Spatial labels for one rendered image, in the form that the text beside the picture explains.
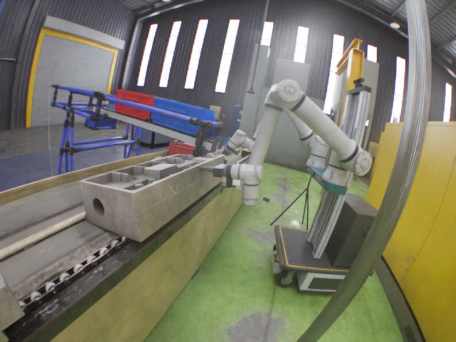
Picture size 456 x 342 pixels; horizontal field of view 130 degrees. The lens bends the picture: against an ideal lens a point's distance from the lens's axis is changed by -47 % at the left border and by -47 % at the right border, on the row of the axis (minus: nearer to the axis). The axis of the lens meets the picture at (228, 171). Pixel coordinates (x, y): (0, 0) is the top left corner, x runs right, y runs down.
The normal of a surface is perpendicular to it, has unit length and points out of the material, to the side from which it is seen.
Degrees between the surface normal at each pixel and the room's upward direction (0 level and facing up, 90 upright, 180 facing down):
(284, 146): 90
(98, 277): 0
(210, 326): 0
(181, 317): 0
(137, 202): 80
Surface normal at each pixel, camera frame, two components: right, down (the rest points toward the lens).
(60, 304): 0.19, -0.95
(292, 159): -0.29, 0.20
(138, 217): 0.96, 0.08
